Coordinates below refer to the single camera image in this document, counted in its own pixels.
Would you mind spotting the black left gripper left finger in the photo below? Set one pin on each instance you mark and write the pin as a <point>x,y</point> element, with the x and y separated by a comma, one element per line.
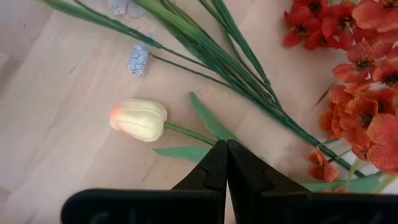
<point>174,205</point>

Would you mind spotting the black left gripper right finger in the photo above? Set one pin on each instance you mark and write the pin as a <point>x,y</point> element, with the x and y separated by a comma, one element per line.
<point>280,205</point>

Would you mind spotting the cream tulip with orange tip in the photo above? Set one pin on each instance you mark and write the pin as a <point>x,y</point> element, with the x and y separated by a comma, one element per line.
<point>140,119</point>

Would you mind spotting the red artificial flower bunch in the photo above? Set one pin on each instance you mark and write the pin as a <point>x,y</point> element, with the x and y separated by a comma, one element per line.
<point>360,109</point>

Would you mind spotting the white flower spray green stems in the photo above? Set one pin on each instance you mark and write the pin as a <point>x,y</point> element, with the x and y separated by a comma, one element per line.
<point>199,37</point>

